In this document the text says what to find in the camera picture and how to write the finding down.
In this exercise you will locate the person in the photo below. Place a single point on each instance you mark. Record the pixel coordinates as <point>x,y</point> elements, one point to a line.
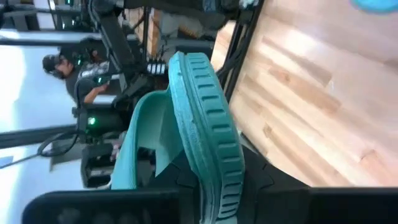
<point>71,77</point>

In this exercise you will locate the green rubber slide sandal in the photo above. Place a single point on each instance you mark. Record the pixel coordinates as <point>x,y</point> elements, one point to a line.
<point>205,118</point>
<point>376,4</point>

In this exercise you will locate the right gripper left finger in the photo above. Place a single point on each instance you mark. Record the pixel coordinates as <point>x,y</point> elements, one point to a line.
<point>124,208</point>

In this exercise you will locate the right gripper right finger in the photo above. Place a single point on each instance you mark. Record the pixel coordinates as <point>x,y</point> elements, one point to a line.
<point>280,202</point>

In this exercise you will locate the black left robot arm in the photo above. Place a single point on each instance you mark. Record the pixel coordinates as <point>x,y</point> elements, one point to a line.
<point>118,37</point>

